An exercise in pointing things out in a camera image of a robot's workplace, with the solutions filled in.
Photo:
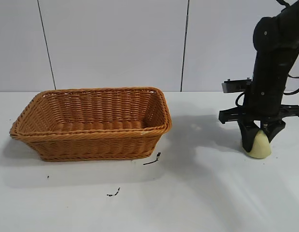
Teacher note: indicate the pale yellow egg yolk pastry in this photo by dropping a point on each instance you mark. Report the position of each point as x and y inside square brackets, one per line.
[260, 148]

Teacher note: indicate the brown woven wicker basket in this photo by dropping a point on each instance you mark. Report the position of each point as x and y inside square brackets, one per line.
[91, 142]

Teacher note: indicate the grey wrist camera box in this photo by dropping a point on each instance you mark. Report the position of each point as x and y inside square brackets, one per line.
[232, 86]

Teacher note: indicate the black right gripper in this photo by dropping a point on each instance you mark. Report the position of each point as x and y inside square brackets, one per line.
[262, 106]

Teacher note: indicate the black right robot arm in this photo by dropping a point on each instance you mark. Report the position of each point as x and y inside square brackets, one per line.
[270, 60]

